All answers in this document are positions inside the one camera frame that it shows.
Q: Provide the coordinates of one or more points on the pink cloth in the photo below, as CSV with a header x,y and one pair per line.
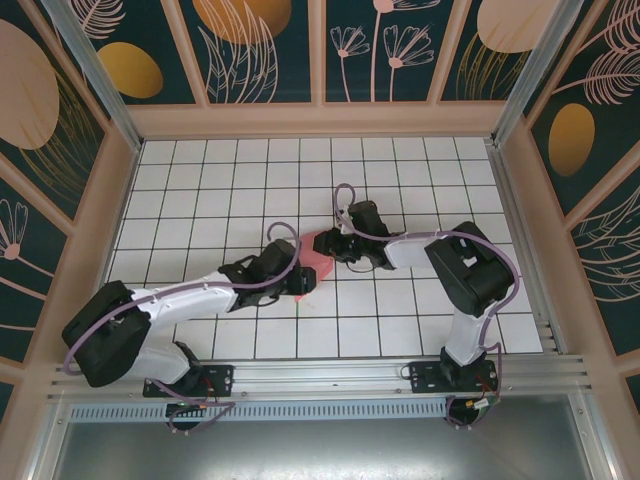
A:
x,y
320,262

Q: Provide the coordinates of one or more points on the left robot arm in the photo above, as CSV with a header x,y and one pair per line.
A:
x,y
105,330

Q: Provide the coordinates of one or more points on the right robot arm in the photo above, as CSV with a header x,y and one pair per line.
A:
x,y
470,270

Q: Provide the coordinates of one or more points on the grey metal sheet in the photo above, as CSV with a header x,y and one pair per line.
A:
x,y
320,450

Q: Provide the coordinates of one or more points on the small controller board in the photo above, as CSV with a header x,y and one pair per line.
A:
x,y
192,406
482,404

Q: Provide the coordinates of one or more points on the aluminium mounting rail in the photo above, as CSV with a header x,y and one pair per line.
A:
x,y
320,377

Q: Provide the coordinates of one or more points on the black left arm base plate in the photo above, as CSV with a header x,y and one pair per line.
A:
x,y
220,377

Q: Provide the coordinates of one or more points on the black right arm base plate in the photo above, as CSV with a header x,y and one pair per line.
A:
x,y
425,380

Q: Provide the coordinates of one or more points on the aluminium side rail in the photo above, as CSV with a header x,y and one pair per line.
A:
x,y
510,200

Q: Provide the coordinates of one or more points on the aluminium frame post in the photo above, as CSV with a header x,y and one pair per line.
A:
x,y
99,85
532,75

